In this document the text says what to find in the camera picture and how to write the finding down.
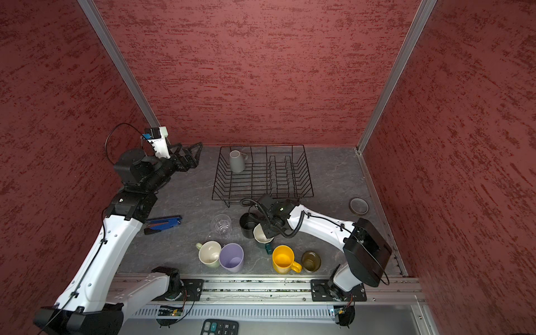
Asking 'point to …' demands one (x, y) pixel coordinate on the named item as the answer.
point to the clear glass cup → (221, 225)
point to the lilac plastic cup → (231, 257)
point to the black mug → (248, 221)
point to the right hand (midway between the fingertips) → (270, 234)
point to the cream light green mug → (209, 253)
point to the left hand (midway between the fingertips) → (192, 148)
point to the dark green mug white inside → (261, 237)
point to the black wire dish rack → (247, 172)
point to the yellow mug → (283, 259)
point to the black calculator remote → (216, 326)
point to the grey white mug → (237, 160)
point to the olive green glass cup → (310, 262)
